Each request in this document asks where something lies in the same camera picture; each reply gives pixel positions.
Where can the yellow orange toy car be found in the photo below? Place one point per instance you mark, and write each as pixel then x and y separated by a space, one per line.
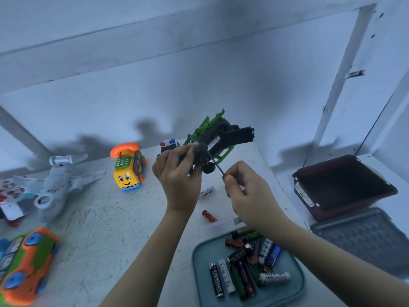
pixel 128 166

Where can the clear plastic container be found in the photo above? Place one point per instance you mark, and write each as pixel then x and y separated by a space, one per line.
pixel 214 201

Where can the green orange toy car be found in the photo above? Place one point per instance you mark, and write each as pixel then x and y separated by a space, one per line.
pixel 25 265

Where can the person's left forearm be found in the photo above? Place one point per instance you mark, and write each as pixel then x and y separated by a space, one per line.
pixel 140 265

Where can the teal container lid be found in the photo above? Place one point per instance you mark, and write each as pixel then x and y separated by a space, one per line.
pixel 204 271

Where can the person's right forearm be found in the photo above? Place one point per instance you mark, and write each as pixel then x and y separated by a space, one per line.
pixel 339 265

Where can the black white toy car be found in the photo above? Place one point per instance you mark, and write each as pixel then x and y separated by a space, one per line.
pixel 169 145

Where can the red battery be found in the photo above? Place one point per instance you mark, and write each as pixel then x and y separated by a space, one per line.
pixel 209 216

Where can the pile of batteries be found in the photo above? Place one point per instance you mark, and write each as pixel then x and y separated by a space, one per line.
pixel 249 262

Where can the white orange battery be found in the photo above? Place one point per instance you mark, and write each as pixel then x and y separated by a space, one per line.
pixel 207 191

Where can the dark green toy helicopter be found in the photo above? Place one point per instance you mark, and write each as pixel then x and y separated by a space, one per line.
pixel 217 140

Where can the white toy airplane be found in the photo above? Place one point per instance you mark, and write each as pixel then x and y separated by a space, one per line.
pixel 57 185

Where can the person's left hand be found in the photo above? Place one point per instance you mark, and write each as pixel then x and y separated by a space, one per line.
pixel 179 179

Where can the grey storage box lid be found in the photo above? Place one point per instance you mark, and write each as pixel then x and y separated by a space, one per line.
pixel 367 239

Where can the red white toy vehicle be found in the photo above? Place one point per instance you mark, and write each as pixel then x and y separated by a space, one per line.
pixel 11 201

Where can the dark brown storage box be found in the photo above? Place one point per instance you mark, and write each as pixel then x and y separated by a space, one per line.
pixel 342 185

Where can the red screwdriver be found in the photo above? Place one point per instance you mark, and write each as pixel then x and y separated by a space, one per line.
pixel 219 168

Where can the person's right hand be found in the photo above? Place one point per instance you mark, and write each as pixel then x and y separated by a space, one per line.
pixel 255 198

